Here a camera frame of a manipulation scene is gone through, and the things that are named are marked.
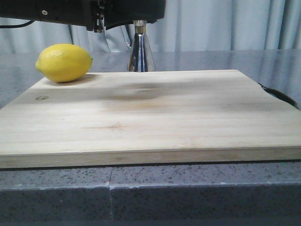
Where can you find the steel double jigger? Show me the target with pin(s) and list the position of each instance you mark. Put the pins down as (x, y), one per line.
(141, 59)

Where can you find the grey curtain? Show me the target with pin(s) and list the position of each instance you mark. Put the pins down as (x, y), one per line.
(188, 25)

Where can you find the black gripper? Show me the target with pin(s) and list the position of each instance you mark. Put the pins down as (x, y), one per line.
(95, 15)

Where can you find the yellow lemon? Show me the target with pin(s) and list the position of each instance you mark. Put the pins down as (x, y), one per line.
(64, 62)

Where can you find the light wooden cutting board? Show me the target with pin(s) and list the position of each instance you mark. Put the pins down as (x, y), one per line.
(158, 117)

